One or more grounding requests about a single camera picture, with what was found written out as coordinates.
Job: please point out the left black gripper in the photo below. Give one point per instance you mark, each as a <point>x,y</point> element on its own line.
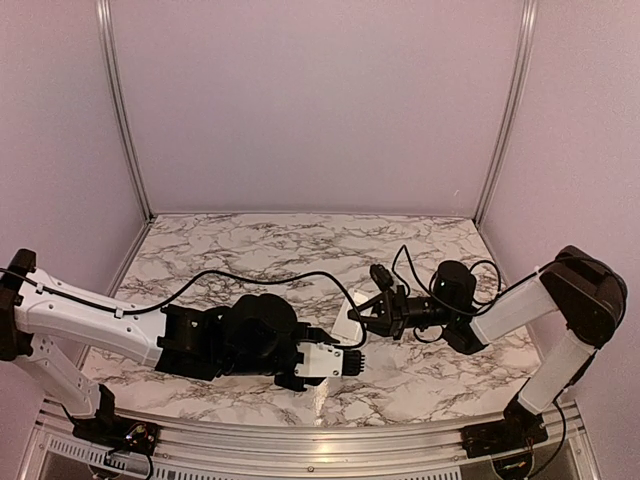
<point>315,334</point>

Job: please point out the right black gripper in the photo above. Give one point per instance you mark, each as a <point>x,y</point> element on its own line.
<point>393,313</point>

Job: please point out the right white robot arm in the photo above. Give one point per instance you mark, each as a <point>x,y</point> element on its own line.
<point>586,292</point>

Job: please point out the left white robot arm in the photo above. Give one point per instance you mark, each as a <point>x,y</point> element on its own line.
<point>259,335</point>

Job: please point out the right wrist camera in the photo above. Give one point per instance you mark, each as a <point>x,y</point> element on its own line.
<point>382,277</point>

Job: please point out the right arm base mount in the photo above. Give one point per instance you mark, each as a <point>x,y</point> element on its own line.
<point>501,436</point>

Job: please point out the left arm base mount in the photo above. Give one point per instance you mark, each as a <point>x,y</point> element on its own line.
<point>106,428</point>

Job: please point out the front aluminium rail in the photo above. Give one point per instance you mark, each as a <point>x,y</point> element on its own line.
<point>191,449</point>

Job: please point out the right aluminium frame post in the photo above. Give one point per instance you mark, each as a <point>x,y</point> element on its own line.
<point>514,97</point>

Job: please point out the aluminium frame post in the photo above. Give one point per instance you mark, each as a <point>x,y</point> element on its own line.
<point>514,97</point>
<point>114,82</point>

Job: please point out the left aluminium frame post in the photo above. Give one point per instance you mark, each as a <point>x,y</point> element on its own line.
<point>114,82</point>

